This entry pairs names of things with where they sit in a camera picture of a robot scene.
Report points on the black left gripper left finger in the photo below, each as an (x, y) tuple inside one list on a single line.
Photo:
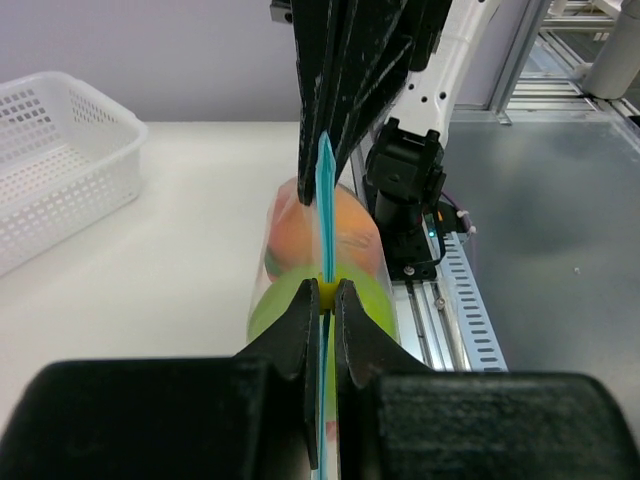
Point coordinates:
[(253, 415)]

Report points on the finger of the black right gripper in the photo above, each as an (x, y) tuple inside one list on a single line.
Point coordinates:
[(314, 25), (378, 44)]

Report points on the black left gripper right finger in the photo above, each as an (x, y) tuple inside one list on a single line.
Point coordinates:
[(399, 419)]

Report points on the green fake apple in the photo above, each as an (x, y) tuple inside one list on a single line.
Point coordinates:
[(277, 297)]

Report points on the orange fake peach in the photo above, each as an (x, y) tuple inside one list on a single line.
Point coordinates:
[(292, 239)]

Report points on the clear zip top bag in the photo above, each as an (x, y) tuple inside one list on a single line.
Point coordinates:
[(326, 272)]

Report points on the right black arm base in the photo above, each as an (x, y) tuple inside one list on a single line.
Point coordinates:
[(413, 257)]

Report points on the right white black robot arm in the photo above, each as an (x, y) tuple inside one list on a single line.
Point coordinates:
[(403, 174)]

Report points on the white plastic basket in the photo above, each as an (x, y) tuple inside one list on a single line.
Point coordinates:
[(70, 155)]

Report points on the white slotted cable duct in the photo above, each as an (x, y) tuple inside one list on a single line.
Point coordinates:
[(474, 340)]

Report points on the aluminium mounting rail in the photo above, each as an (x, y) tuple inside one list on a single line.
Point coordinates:
[(419, 305)]

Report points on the right aluminium frame post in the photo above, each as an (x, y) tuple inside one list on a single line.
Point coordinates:
[(524, 29)]

